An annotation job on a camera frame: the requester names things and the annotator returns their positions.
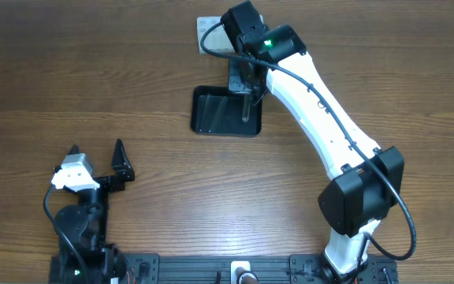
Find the black tray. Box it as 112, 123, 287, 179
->
190, 85, 263, 138

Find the clear test tube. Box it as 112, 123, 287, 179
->
242, 94, 251, 123

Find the mounting rail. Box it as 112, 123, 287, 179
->
49, 253, 400, 284

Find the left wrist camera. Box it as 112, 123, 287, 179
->
50, 152, 101, 193

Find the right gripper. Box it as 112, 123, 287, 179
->
229, 58, 267, 95

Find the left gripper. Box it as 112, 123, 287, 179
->
68, 137, 136, 194

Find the white test tube rack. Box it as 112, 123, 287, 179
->
196, 14, 266, 55

